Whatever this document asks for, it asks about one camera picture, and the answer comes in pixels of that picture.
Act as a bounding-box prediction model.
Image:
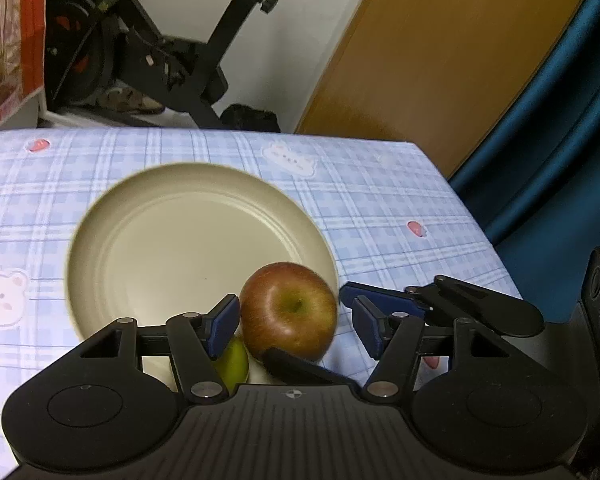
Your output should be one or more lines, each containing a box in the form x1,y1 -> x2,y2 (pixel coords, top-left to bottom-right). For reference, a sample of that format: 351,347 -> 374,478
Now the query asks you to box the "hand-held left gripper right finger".
353,296 -> 527,406

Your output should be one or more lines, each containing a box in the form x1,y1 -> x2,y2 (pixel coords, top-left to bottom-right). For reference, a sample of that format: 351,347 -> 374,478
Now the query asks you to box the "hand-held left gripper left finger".
79,294 -> 241,405

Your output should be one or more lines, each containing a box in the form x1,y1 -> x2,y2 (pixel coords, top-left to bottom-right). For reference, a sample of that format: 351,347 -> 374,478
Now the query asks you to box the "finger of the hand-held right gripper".
263,347 -> 354,387
340,275 -> 545,339

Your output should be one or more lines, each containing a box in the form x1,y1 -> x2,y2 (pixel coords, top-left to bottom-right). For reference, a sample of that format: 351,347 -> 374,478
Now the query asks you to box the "red apple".
239,262 -> 339,361

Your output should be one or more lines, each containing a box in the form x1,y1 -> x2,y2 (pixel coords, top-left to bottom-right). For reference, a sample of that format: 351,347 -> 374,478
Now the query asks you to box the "beige round plate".
64,162 -> 340,396

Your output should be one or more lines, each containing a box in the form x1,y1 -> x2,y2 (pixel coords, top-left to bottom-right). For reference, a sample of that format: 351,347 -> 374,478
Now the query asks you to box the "green apple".
212,335 -> 251,395

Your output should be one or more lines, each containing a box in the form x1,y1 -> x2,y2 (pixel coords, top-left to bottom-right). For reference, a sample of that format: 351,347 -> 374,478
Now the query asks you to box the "blue plaid tablecloth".
0,127 -> 526,480

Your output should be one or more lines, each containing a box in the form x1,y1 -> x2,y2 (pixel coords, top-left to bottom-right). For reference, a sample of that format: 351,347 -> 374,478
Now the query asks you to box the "blue curtain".
447,0 -> 600,326

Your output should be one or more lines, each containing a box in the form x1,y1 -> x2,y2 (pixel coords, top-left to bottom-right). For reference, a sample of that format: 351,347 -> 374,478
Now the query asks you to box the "black bag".
221,104 -> 281,134

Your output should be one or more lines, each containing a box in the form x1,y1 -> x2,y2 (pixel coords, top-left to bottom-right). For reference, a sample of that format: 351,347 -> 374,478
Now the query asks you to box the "camouflage sandal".
100,87 -> 166,115

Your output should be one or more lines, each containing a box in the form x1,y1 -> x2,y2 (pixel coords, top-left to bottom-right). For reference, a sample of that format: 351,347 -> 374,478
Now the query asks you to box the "wooden door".
295,0 -> 600,179

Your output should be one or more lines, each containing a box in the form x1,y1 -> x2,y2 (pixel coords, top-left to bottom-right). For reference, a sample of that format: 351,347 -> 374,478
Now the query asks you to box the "black exercise bike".
45,0 -> 343,131

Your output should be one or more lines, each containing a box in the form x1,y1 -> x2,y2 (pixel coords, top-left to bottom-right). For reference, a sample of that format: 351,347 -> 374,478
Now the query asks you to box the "printed plant backdrop cloth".
0,0 -> 48,134

